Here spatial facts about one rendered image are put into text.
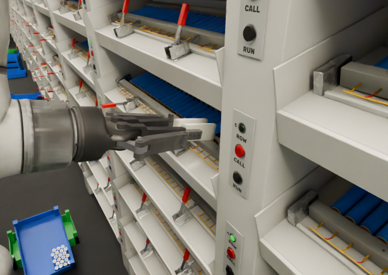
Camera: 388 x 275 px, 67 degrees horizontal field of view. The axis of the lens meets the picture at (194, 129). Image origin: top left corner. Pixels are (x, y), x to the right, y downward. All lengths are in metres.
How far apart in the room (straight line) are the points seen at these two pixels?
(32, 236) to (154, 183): 0.99
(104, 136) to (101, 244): 1.33
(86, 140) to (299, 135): 0.25
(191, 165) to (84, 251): 1.20
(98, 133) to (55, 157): 0.06
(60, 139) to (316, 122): 0.28
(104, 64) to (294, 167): 0.70
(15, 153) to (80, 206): 1.60
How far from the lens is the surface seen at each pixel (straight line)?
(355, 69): 0.35
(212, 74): 0.43
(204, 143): 0.56
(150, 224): 0.99
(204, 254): 0.66
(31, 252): 1.68
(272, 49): 0.32
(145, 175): 0.87
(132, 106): 0.81
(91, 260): 1.64
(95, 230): 1.77
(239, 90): 0.37
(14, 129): 0.36
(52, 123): 0.37
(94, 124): 0.39
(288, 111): 0.33
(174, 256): 0.90
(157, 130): 0.44
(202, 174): 0.54
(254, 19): 0.33
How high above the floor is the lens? 1.21
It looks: 27 degrees down
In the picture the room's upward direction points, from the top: straight up
